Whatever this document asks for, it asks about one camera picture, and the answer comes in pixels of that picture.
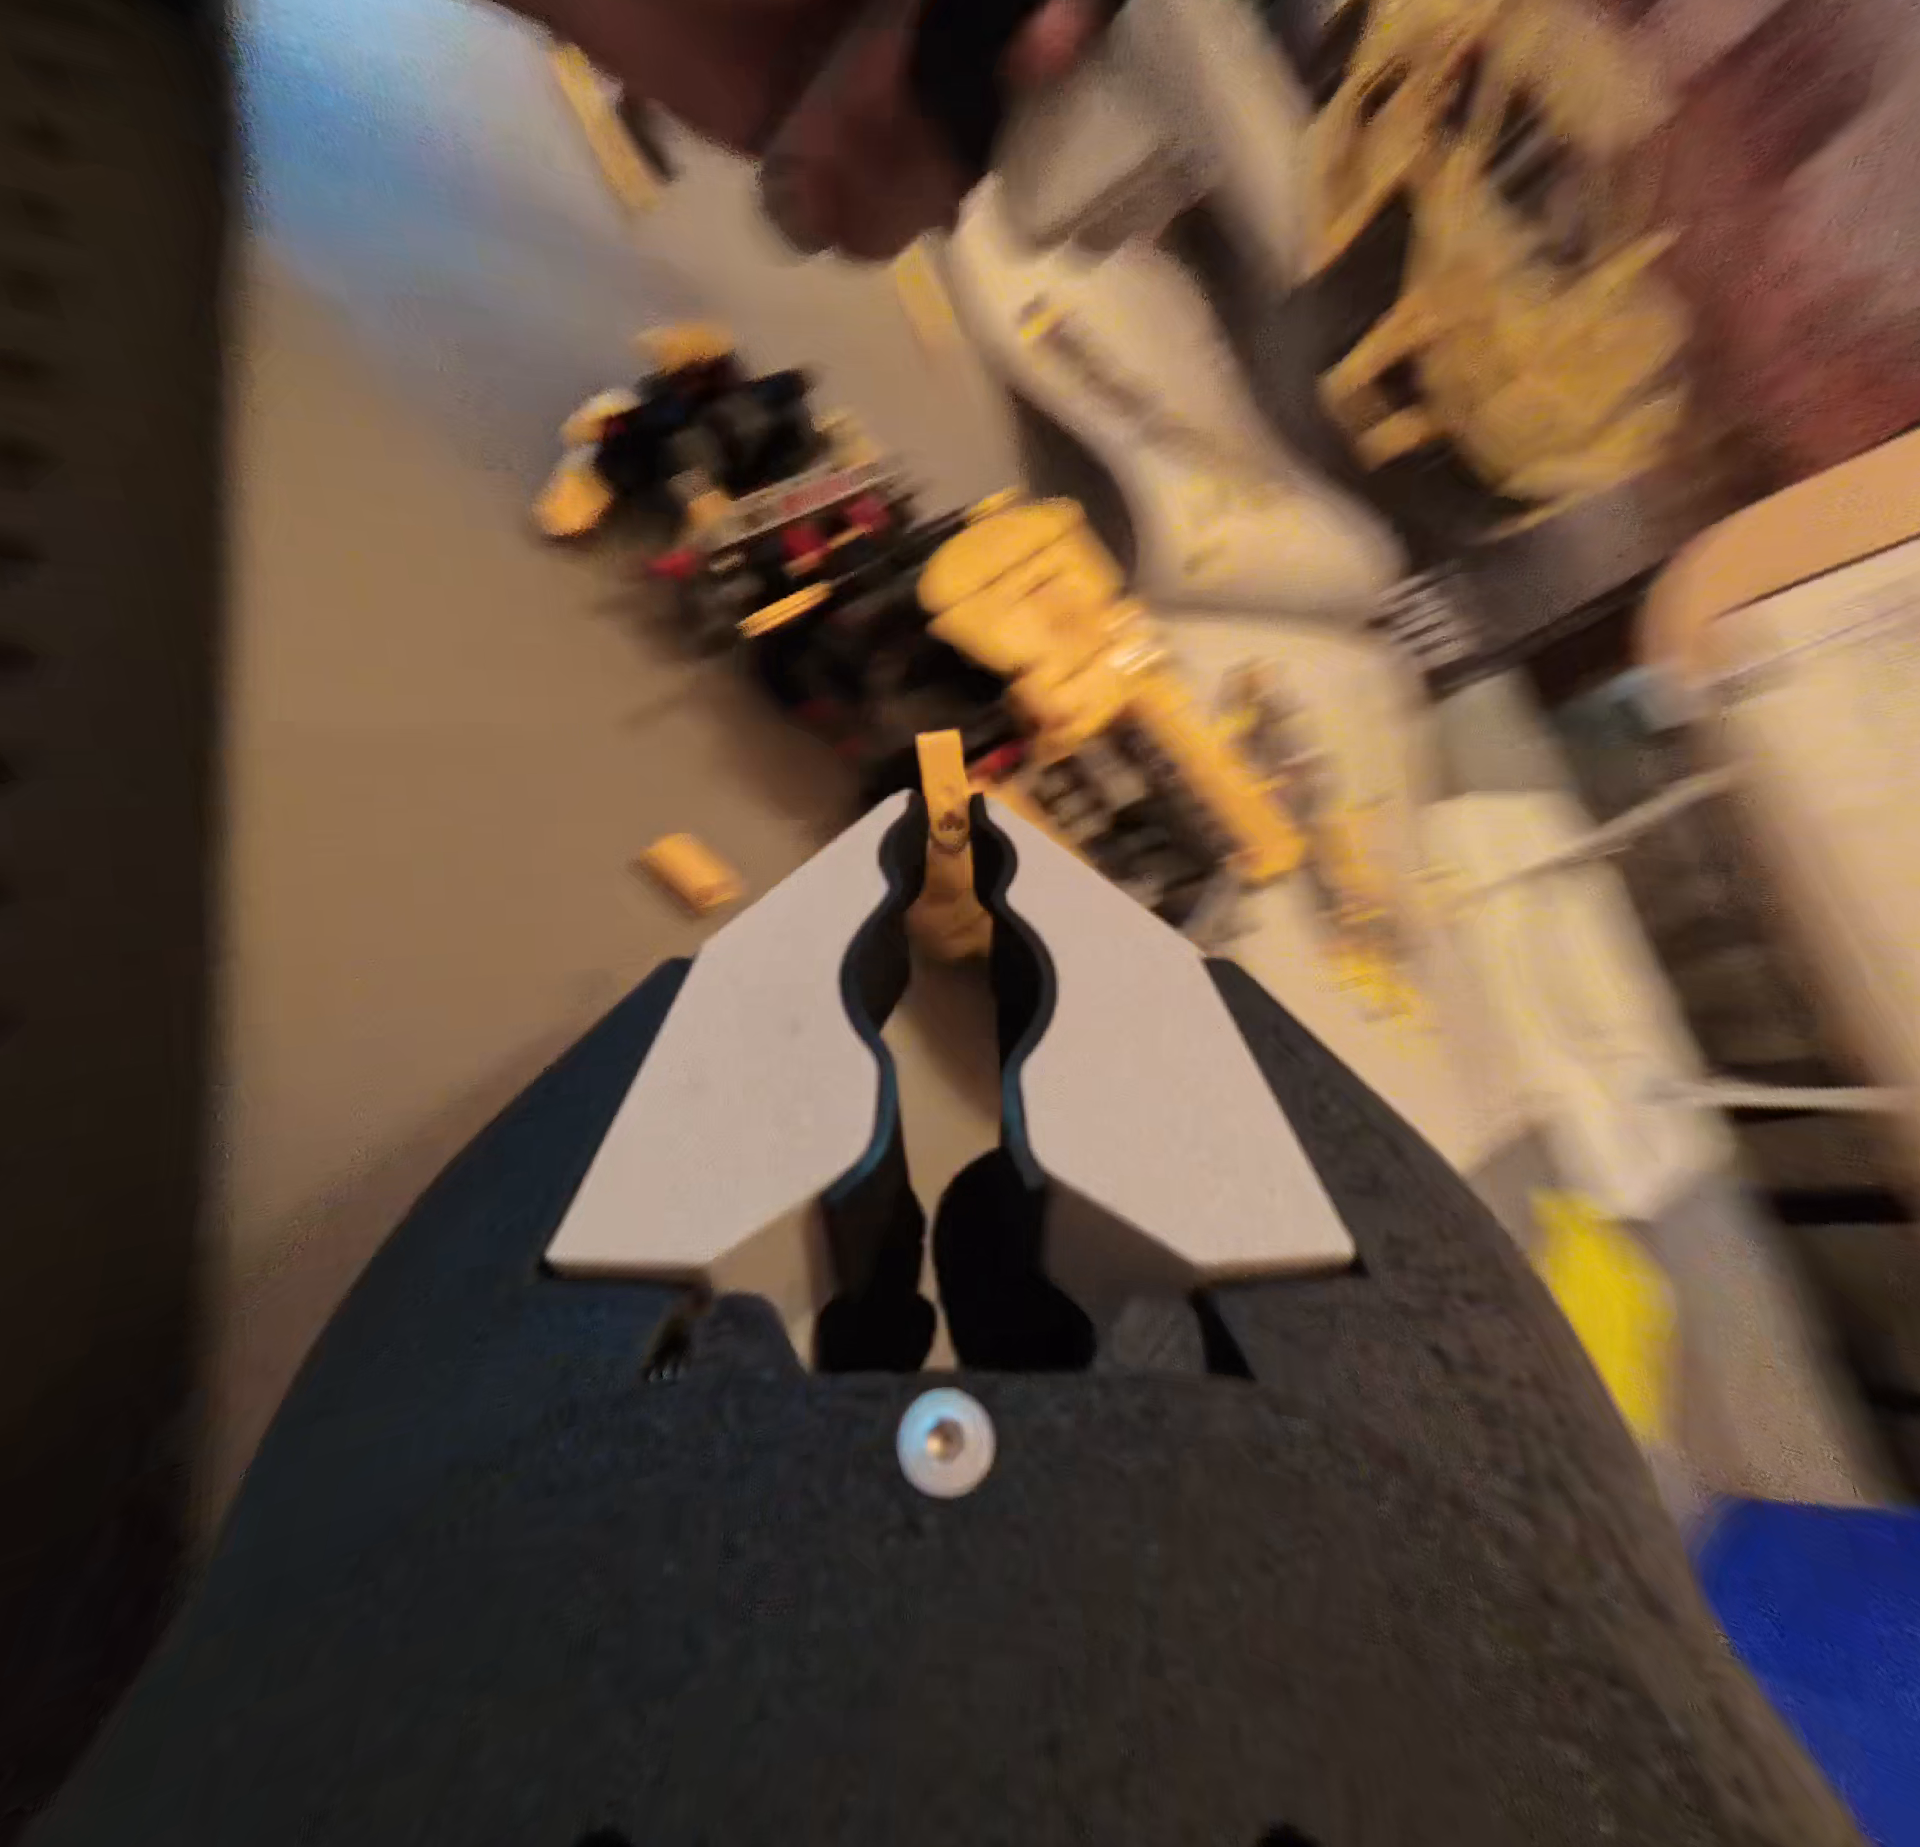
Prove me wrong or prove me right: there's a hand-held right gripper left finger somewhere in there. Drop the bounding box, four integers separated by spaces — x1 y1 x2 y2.
541 790 938 1376

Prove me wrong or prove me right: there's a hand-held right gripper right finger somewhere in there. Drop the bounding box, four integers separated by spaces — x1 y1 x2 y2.
932 796 1358 1376

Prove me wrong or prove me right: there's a small yellow beam piece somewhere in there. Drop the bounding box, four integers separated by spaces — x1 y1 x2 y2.
913 728 994 966
634 831 748 914

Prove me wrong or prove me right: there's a yellow toy brick car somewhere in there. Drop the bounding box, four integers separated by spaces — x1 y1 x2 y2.
532 319 1306 919

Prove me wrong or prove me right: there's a grey desk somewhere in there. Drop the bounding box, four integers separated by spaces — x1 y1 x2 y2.
195 0 1920 1579

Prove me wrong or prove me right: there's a person's left hand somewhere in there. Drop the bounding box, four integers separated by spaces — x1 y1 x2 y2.
547 0 969 261

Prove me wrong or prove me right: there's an open instruction booklet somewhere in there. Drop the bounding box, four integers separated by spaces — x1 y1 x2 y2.
937 0 1441 980

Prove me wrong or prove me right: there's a yellow paper note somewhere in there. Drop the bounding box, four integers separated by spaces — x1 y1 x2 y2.
1530 1191 1677 1442

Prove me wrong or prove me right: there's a black perforated mat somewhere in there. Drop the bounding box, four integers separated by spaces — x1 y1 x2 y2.
0 0 242 1820

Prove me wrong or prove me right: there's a toy car set box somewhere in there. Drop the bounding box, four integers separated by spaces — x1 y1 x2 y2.
1289 0 1920 679

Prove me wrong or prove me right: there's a blue storage bin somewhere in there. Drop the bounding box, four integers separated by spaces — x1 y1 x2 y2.
1693 1493 1920 1847

